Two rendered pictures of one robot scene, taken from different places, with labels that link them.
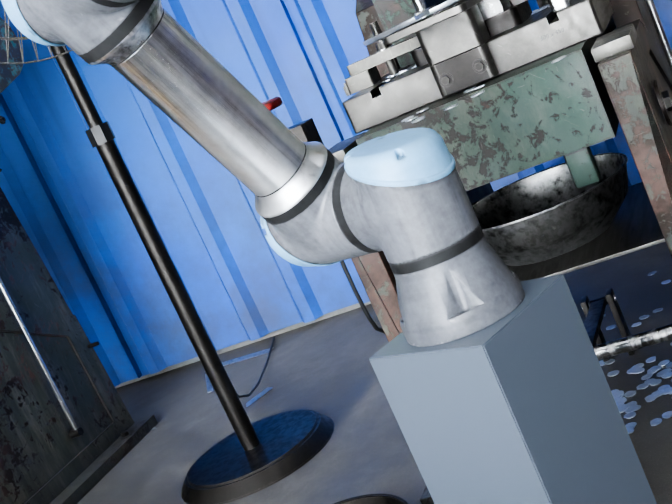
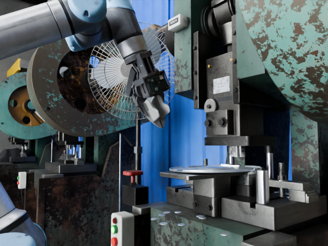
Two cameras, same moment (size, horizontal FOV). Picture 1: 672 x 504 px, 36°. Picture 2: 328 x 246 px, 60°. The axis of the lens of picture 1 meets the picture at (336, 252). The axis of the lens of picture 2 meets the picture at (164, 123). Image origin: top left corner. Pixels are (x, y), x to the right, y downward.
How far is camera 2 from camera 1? 1.08 m
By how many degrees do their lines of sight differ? 32
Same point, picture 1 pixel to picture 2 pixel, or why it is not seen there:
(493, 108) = (197, 234)
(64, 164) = (175, 150)
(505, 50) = (227, 207)
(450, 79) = (196, 205)
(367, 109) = (172, 195)
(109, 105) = (193, 139)
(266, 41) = not seen: hidden behind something
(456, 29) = (206, 184)
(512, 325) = not seen: outside the picture
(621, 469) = not seen: outside the picture
